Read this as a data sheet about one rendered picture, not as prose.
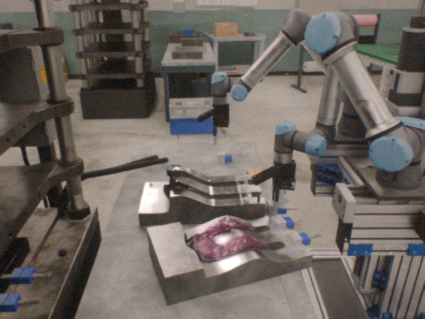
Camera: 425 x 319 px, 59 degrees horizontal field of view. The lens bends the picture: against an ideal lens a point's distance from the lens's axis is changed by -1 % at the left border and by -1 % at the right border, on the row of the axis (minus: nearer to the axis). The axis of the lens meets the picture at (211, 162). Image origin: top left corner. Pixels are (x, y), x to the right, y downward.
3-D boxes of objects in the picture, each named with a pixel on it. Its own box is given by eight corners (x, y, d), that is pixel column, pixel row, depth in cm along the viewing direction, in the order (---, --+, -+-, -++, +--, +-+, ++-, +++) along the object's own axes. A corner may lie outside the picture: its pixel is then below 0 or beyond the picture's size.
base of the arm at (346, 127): (362, 127, 185) (365, 107, 181) (374, 137, 171) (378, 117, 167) (331, 127, 185) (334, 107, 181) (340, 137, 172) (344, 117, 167)
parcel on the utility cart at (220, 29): (234, 38, 724) (234, 22, 712) (238, 40, 695) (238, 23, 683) (213, 38, 718) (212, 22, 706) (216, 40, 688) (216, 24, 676)
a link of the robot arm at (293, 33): (323, 24, 155) (242, 109, 173) (318, 22, 165) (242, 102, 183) (303, 4, 153) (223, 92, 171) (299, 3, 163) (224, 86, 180)
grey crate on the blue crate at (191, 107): (216, 108, 501) (216, 97, 494) (218, 117, 463) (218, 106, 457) (170, 109, 498) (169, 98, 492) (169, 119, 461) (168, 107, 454)
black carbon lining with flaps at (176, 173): (243, 184, 167) (244, 165, 163) (248, 203, 153) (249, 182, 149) (165, 186, 166) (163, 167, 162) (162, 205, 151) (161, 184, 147)
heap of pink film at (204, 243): (252, 224, 141) (252, 206, 137) (275, 252, 126) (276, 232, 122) (184, 238, 133) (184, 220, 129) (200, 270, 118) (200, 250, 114)
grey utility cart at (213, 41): (256, 77, 771) (258, 29, 732) (264, 83, 725) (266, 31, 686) (203, 80, 754) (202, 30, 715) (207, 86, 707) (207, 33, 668)
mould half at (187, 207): (254, 191, 176) (255, 164, 170) (263, 222, 152) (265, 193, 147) (146, 193, 174) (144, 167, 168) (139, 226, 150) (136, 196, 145)
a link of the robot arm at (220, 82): (228, 75, 181) (210, 74, 182) (228, 97, 186) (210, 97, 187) (229, 72, 188) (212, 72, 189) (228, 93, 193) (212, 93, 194)
